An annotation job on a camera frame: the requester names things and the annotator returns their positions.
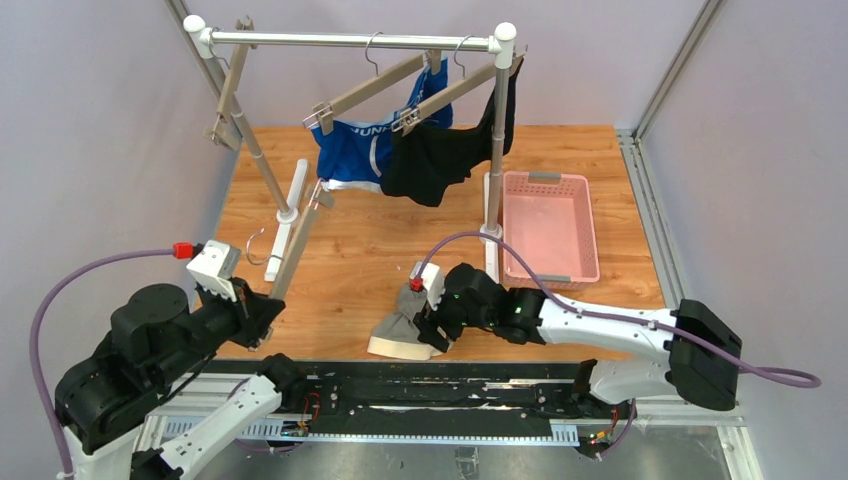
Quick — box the purple cable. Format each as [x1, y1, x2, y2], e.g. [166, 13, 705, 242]
[418, 231, 823, 390]
[29, 246, 177, 480]

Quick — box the beige hanger with blue underwear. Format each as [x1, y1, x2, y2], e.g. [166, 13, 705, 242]
[302, 31, 442, 135]

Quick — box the beige hanger with black underwear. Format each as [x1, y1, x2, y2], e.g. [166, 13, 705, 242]
[392, 30, 516, 138]

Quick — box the pink plastic basket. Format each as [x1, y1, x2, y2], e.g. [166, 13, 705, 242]
[502, 171, 600, 290]

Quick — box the black underwear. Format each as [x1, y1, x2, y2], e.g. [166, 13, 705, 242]
[380, 94, 495, 207]

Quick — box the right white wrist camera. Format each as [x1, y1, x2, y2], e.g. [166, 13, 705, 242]
[409, 260, 445, 311]

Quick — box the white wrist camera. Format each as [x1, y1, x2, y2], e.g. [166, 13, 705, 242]
[409, 260, 445, 311]
[172, 240, 242, 302]

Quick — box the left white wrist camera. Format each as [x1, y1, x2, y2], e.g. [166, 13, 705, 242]
[172, 240, 242, 302]

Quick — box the grey underwear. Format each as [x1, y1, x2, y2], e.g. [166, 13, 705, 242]
[366, 286, 442, 361]

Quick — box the blue underwear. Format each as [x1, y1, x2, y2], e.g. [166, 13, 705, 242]
[310, 54, 453, 193]

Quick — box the empty beige hanger far left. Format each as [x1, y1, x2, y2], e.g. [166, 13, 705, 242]
[204, 44, 255, 151]

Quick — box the white silver clothes rack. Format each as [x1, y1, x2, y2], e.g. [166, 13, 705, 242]
[182, 15, 517, 285]

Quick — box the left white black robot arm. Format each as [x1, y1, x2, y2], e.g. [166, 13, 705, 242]
[55, 278, 306, 479]

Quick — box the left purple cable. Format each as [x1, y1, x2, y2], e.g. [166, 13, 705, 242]
[29, 246, 177, 480]

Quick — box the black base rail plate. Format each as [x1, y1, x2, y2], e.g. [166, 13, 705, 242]
[242, 360, 647, 439]

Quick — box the beige clip hanger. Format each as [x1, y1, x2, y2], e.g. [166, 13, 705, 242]
[245, 180, 335, 301]

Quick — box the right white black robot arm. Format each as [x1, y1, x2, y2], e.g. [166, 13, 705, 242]
[409, 262, 742, 411]

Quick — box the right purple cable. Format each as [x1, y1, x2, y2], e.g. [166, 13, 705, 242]
[418, 231, 823, 390]

